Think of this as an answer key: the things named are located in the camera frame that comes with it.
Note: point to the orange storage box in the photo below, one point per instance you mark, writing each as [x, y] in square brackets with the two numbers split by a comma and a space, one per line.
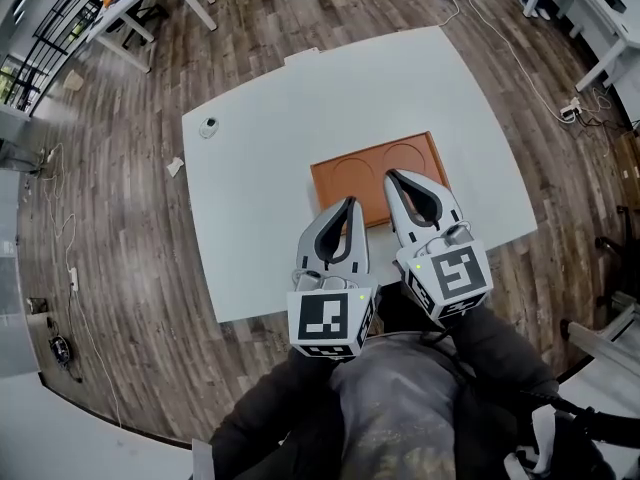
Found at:
[350, 168]

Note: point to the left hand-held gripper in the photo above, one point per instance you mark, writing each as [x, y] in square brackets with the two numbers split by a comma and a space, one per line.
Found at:
[320, 318]

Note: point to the black office chair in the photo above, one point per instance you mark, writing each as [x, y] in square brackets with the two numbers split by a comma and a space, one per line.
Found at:
[140, 18]
[625, 248]

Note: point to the beige bin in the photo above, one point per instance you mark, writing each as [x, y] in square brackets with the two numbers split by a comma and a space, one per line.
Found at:
[73, 80]

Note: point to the cardboard box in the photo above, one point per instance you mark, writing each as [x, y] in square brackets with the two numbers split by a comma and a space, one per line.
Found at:
[630, 163]

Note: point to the black harness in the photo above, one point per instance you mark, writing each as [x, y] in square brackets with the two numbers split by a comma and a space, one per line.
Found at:
[570, 408]

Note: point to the person's torso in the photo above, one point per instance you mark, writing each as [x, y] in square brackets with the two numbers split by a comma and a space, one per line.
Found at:
[395, 408]

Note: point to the white curved desk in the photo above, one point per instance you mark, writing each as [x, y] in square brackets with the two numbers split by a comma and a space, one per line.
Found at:
[615, 393]
[75, 443]

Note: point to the person's legs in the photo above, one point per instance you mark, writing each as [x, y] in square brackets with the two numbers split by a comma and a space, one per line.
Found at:
[400, 308]

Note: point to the black round device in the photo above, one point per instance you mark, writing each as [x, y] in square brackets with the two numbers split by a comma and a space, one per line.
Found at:
[60, 350]

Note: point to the white metal rack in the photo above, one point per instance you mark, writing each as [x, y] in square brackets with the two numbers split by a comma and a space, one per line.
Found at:
[600, 338]

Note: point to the person's right forearm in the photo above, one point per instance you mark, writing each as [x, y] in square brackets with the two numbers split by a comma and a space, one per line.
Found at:
[500, 353]

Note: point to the silver gripper camera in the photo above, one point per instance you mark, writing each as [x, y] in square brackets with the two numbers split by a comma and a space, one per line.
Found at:
[457, 235]
[306, 280]

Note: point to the person's left forearm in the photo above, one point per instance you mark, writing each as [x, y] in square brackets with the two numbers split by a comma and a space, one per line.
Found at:
[260, 408]

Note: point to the white power strip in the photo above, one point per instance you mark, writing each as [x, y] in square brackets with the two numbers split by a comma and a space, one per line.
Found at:
[74, 279]
[570, 110]

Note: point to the small brown box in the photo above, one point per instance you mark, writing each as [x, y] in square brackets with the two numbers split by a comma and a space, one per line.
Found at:
[38, 305]

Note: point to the white paper scrap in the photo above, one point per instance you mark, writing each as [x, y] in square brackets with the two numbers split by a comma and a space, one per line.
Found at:
[175, 167]

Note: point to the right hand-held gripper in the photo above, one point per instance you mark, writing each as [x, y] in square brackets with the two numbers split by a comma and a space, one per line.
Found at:
[455, 273]

